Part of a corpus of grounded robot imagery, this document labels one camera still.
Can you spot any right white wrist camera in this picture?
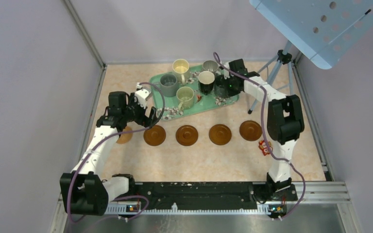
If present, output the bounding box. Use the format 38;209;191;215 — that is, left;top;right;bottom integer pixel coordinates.
220;62;230;79

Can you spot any light blue perforated panel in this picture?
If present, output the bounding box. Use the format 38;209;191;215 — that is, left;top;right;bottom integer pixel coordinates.
249;0;373;69

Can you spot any dark green mug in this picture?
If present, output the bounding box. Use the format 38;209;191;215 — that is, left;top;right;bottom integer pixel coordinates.
214;75;236;98

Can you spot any pale yellow mug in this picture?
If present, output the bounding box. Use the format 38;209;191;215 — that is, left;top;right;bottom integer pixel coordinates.
172;59;190;85

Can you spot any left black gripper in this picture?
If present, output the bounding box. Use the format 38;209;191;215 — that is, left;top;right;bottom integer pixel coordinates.
122;92;158;129

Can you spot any ribbed grey mug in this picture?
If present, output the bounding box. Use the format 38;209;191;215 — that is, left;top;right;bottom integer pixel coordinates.
202;60;220;74

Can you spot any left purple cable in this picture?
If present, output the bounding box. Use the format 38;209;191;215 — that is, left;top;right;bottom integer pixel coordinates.
67;82;166;224

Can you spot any dark brown wooden coaster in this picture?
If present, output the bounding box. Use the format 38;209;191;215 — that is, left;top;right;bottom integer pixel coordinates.
143;125;166;146
175;125;199;146
209;124;232;146
239;120;262;141

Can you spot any plain grey mug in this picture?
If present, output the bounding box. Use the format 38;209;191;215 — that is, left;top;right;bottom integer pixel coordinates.
155;74;179;97

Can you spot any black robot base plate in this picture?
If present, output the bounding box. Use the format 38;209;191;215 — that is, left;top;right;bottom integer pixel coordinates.
124;182;298;211

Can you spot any red owl picture card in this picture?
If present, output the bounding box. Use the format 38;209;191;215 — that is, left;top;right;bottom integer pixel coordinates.
258;140;273;156

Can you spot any purple cable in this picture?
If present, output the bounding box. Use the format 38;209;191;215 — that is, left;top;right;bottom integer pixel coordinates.
67;82;166;224
213;52;306;220

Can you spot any light green mug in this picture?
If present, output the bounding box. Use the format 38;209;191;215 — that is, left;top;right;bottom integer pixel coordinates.
176;86;195;111

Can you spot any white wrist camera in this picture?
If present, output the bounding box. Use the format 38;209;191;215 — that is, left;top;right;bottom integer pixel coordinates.
135;83;152;109
220;62;230;79

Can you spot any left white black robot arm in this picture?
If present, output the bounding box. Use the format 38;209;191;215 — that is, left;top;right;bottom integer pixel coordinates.
60;88;158;216

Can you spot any light tan wooden coaster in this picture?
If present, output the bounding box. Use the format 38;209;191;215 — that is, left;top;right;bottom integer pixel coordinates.
116;126;133;144

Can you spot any aluminium frame rail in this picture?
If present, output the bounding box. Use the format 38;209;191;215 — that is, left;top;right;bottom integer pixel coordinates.
50;181;362;233

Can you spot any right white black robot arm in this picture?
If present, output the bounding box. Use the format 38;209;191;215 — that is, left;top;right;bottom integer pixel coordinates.
221;59;305;200

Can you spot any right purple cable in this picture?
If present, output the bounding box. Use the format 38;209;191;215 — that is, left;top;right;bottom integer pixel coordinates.
213;52;306;220

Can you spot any black mug white inside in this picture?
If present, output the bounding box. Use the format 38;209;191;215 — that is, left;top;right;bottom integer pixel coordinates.
198;71;215;95

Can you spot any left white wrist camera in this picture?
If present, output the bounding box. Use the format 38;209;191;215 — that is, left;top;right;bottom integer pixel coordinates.
135;83;152;109

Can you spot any grey tripod stand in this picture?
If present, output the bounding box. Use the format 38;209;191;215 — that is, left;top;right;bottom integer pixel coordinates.
247;40;295;115

